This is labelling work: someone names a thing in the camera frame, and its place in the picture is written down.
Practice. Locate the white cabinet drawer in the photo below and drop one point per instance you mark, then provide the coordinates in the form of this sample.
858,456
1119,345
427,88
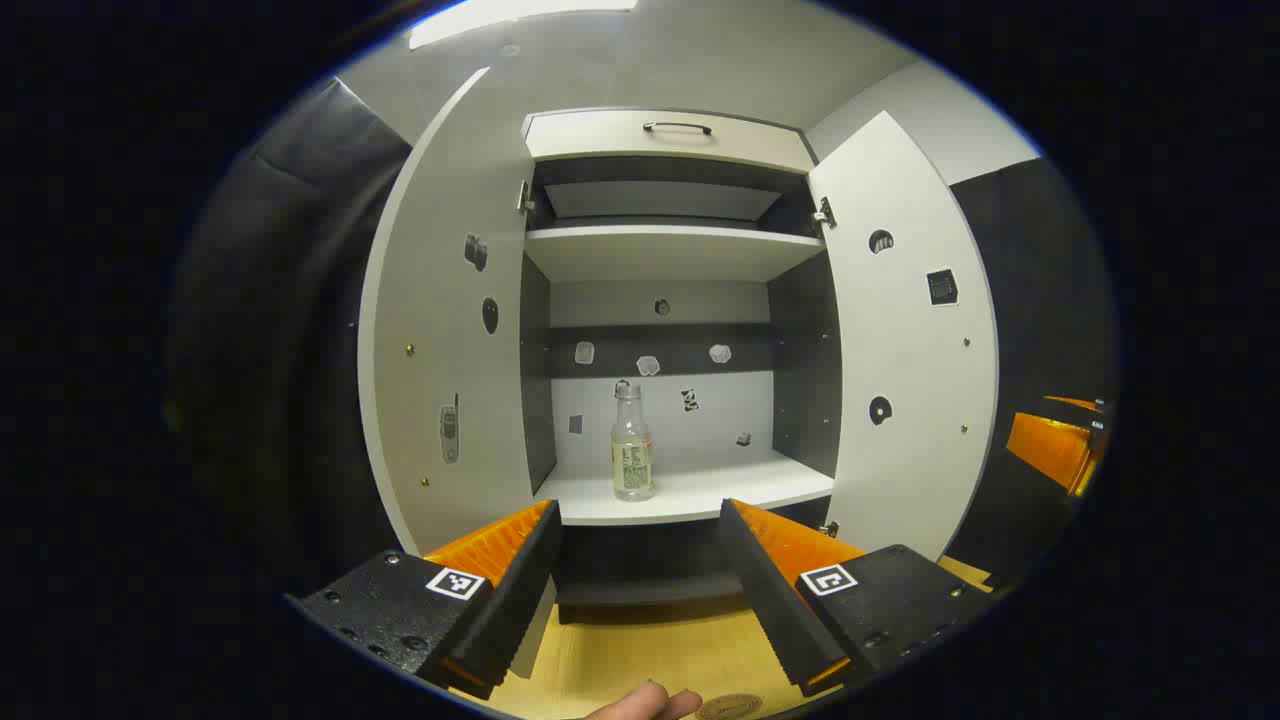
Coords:
600,135

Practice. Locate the ceiling light panel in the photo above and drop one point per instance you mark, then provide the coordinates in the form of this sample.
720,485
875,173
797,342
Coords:
500,18

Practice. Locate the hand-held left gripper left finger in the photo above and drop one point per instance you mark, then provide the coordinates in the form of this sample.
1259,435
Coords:
520,590

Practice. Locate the clear glass bottle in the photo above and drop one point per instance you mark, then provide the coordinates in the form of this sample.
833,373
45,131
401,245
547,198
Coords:
632,460

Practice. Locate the grey white cabinet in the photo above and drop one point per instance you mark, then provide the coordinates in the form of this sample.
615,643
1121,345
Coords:
690,490

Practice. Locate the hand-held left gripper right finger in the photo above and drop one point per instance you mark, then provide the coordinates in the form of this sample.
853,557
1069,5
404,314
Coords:
770,590

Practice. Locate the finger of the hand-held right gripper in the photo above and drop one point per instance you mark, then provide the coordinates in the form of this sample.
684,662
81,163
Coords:
1075,403
1050,448

